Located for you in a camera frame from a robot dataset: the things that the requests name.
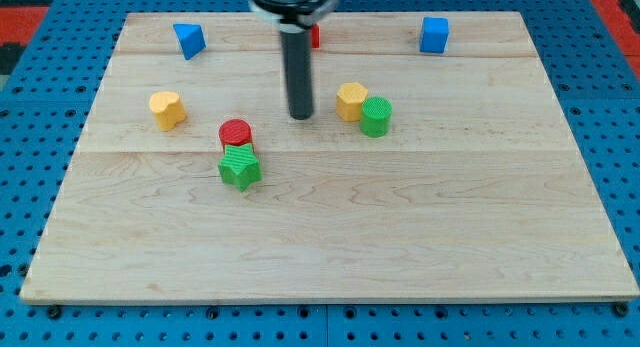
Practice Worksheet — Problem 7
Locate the green cylinder block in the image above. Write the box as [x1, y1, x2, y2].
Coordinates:
[360, 96, 393, 138]

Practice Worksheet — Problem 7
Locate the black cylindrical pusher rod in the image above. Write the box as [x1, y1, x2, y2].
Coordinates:
[280, 29, 314, 120]

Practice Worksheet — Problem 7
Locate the green star block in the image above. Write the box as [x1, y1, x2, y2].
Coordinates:
[218, 143, 262, 192]

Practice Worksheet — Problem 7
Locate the yellow hexagon block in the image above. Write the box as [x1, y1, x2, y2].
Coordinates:
[336, 82, 368, 122]

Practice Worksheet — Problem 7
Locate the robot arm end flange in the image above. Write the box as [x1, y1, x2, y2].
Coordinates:
[249, 0, 340, 31]

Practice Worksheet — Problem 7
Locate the yellow heart block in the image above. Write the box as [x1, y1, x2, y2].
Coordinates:
[149, 91, 187, 132]

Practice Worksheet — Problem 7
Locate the wooden board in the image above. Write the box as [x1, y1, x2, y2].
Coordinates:
[21, 12, 639, 306]

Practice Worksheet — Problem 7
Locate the blue triangle block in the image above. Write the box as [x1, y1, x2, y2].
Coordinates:
[173, 23, 206, 60]

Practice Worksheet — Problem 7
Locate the red cylinder block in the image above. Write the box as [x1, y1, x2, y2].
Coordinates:
[218, 119, 253, 150]

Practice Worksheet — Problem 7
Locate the red block behind rod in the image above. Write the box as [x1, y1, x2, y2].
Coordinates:
[311, 24, 321, 49]

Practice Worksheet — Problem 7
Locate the blue cube block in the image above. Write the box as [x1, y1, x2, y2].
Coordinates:
[419, 16, 449, 53]

